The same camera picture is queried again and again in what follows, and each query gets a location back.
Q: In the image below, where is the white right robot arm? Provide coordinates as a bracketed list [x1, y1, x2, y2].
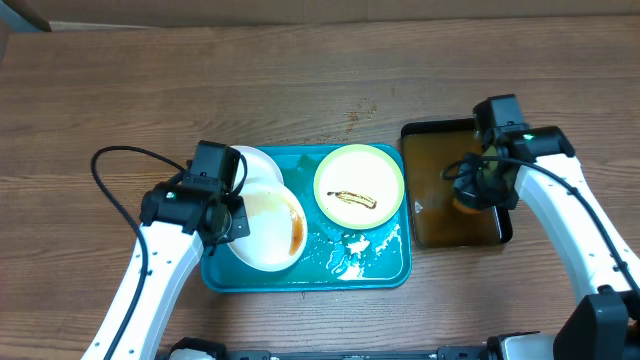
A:
[441, 153, 639, 301]

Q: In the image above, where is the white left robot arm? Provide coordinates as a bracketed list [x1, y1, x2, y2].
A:
[83, 171, 249, 359]

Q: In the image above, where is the black tray with brown water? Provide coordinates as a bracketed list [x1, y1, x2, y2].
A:
[401, 118, 513, 249]

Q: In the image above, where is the white plate with sauce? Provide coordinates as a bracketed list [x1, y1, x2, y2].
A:
[233, 145, 284, 187]

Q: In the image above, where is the green and yellow sponge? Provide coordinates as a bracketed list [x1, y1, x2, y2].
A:
[453, 198, 479, 214]

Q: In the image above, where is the teal plastic tray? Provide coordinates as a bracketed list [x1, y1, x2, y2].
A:
[200, 144, 412, 293]

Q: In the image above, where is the brown cardboard wall panel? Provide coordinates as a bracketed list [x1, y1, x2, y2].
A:
[1, 0, 639, 32]

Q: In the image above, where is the yellow-green plate with sauce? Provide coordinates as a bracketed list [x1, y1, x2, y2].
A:
[313, 144, 405, 230]

